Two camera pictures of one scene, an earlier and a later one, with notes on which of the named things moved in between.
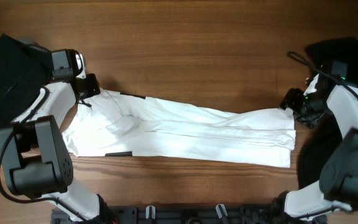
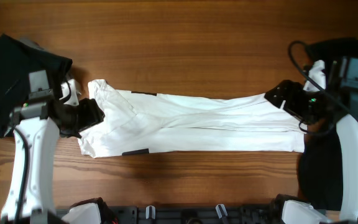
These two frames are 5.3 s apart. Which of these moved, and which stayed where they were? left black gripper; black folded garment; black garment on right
Moved: left black gripper
Stayed: black folded garment; black garment on right
